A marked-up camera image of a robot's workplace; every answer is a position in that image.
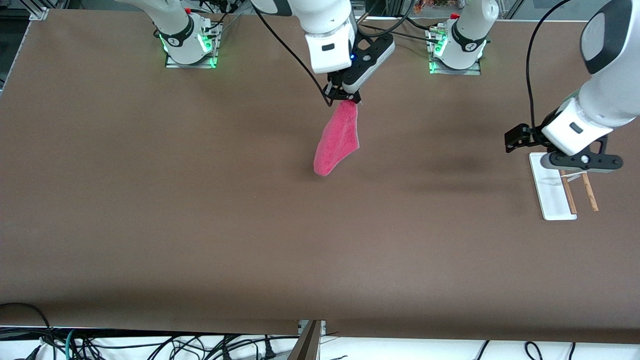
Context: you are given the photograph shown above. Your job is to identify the pink and grey towel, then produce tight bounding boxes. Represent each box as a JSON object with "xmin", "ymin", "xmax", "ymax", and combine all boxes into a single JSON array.
[{"xmin": 313, "ymin": 99, "xmax": 361, "ymax": 177}]

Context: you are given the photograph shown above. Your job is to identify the white rack base tray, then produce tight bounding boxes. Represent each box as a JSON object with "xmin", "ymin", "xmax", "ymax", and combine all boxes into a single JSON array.
[{"xmin": 528, "ymin": 152, "xmax": 578, "ymax": 221}]

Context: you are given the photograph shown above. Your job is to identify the colourful background items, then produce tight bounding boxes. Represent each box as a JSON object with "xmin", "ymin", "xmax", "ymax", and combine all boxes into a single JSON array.
[{"xmin": 412, "ymin": 0, "xmax": 465, "ymax": 14}]

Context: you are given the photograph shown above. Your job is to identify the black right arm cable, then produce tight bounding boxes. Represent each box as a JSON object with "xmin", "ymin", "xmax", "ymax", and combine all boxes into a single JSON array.
[{"xmin": 252, "ymin": 0, "xmax": 334, "ymax": 107}]

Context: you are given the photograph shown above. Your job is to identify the black cable on table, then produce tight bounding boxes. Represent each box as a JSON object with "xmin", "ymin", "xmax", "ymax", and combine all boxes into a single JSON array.
[{"xmin": 370, "ymin": 22, "xmax": 438, "ymax": 43}]

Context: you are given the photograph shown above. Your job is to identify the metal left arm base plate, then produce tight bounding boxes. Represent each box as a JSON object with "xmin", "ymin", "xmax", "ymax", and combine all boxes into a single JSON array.
[{"xmin": 429, "ymin": 27, "xmax": 482, "ymax": 76}]

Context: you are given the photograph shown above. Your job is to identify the metal table edge bracket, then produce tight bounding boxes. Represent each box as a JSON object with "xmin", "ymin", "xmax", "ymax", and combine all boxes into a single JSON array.
[{"xmin": 298, "ymin": 320, "xmax": 327, "ymax": 337}]

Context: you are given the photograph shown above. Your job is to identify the wooden post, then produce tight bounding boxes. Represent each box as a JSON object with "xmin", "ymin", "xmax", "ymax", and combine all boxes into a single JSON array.
[{"xmin": 287, "ymin": 320, "xmax": 322, "ymax": 360}]

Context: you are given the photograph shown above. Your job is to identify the teal floor cable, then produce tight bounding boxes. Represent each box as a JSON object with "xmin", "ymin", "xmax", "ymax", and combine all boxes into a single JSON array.
[{"xmin": 64, "ymin": 329, "xmax": 79, "ymax": 360}]

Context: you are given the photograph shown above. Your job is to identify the black looped floor cable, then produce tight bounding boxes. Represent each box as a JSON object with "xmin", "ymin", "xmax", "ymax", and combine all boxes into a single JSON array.
[{"xmin": 0, "ymin": 302, "xmax": 57, "ymax": 360}]

